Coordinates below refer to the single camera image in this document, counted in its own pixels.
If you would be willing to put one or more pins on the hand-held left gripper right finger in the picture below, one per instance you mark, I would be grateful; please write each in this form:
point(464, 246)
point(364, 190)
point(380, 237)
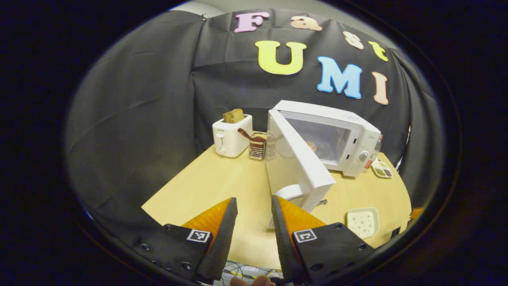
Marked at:
point(283, 246)

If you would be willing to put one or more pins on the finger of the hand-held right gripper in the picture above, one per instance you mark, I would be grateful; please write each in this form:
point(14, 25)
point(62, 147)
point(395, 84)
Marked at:
point(416, 213)

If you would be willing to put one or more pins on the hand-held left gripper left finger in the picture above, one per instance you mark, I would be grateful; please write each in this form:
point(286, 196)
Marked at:
point(222, 242)

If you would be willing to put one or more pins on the white microwave oven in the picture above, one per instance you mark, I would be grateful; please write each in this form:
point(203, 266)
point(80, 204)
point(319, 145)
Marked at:
point(301, 159)

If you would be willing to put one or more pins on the crumb-coated cream donut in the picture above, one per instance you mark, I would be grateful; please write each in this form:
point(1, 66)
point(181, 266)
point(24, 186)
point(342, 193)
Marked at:
point(312, 146)

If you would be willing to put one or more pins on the black table clamp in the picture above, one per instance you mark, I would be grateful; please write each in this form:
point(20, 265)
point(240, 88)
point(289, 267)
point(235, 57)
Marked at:
point(395, 232)

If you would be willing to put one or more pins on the small white square plate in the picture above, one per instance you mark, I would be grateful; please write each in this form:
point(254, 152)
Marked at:
point(363, 222)

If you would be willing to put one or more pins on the divided plate with grains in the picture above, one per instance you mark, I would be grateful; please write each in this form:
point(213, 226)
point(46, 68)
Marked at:
point(381, 169)

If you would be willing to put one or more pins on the clear plastic bottle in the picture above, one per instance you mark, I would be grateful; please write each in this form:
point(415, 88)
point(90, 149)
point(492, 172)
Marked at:
point(376, 151)

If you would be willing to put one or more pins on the white toaster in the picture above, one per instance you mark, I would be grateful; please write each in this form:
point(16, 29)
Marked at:
point(232, 139)

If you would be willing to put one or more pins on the glass turntable plate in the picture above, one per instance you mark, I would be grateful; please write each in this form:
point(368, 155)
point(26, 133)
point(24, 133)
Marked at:
point(327, 149)

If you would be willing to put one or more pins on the brown wooden spoon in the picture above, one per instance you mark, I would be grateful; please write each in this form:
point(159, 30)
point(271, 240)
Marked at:
point(250, 136)

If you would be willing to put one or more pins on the brown bread slice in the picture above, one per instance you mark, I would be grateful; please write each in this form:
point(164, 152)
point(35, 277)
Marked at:
point(233, 116)

